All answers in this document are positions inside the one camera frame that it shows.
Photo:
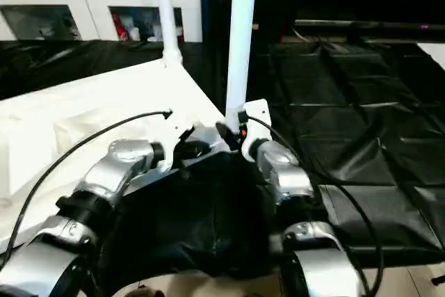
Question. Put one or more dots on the white plastic table top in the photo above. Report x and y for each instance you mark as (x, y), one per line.
(87, 102)

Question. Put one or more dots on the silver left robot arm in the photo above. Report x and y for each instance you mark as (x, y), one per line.
(111, 168)

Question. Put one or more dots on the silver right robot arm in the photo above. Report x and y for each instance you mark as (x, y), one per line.
(288, 172)

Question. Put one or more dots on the white cup with red label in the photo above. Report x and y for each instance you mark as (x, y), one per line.
(179, 31)

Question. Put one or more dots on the black plastic mat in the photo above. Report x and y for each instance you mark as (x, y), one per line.
(365, 102)

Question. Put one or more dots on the red white bottle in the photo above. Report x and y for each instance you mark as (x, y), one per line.
(121, 29)

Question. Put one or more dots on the white flat board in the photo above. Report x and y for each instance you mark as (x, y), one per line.
(432, 50)

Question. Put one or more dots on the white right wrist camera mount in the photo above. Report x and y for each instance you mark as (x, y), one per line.
(257, 119)

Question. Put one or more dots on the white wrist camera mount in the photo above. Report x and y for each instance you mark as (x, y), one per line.
(257, 119)
(174, 133)

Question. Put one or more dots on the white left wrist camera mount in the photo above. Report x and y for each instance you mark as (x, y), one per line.
(174, 133)

